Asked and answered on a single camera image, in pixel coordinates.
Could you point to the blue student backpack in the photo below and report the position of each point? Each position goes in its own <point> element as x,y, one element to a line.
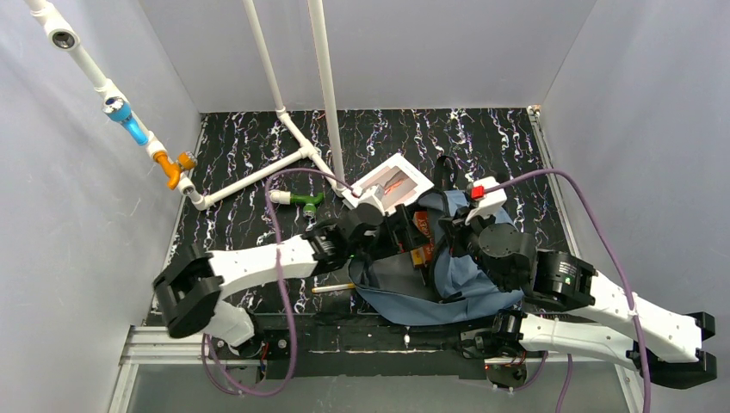
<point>450,290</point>

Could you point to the blue pipe valve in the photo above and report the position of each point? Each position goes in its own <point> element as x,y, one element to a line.
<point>120,111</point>

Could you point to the white art book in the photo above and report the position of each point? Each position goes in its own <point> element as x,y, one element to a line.
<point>402,181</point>

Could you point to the aluminium rail frame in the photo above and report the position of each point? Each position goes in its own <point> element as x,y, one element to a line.
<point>146,346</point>

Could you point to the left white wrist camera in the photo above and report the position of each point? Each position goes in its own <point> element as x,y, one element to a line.
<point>373,196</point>

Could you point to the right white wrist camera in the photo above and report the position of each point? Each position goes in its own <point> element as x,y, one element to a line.
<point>484,199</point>

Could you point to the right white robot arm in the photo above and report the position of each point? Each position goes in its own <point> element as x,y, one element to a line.
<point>614,325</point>

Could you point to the orange pipe valve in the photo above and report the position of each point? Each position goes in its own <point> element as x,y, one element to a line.
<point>173,169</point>

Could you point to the white yellow marker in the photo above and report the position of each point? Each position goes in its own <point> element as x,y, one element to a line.
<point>333,288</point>

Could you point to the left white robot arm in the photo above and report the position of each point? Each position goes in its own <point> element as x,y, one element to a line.
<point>192,290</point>

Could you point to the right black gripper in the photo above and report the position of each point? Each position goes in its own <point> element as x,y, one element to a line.
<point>452,226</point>

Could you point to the orange green treehouse book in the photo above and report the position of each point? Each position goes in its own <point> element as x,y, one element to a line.
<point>422,256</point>

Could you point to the green white pipe fitting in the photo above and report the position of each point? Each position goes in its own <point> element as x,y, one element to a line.
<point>309,203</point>

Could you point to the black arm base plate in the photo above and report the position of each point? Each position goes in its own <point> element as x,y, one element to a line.
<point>366,345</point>

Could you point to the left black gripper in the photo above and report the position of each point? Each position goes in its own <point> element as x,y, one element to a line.
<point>400,226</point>

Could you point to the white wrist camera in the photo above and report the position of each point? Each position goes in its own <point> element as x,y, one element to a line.
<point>373,196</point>
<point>484,199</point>

